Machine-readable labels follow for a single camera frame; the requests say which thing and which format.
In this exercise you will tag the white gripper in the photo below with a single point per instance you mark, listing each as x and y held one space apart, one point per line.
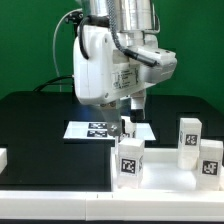
107 76

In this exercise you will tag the white square tabletop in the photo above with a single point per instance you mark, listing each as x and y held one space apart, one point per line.
160 172

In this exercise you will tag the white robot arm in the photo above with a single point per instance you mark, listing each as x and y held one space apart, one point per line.
130 23

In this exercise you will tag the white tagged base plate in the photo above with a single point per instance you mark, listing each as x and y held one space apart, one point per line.
98 131

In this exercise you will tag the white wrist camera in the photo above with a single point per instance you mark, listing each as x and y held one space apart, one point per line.
163 70

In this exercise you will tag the white left fence rail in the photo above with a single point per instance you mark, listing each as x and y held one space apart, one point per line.
3 159

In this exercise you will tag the white fence rail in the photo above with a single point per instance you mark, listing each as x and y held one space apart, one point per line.
126 206
3 159

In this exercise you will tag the white front fence rail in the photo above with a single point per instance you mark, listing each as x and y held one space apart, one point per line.
126 206

